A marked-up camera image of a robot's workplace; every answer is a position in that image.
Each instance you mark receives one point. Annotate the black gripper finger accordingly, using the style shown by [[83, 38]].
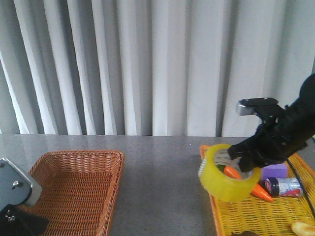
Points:
[[247, 163], [246, 148]]

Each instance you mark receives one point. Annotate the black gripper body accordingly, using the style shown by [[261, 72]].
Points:
[[276, 143], [16, 222]]

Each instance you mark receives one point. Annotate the yellow tape roll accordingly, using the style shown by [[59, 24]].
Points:
[[219, 185]]

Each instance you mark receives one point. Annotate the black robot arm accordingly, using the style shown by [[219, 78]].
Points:
[[303, 105]]

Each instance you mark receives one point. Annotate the purple foam cube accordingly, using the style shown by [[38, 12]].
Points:
[[277, 170]]

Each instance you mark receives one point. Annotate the orange toy carrot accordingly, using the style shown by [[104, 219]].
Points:
[[258, 191]]

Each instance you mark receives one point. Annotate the small jar with dark lid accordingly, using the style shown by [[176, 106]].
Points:
[[283, 187]]

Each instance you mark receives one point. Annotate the yellow woven tray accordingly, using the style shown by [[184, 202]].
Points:
[[269, 219]]

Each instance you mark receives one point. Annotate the dark brown object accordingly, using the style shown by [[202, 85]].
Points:
[[245, 233]]

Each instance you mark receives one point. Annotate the brown wicker basket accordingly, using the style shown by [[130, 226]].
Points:
[[79, 191]]

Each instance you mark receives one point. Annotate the pale yellow food item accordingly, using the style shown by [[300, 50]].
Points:
[[301, 228]]

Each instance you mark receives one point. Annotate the grey pleated curtain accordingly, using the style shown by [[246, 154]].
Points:
[[149, 67]]

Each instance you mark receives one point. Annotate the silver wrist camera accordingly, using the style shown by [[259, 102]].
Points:
[[262, 107], [16, 186]]

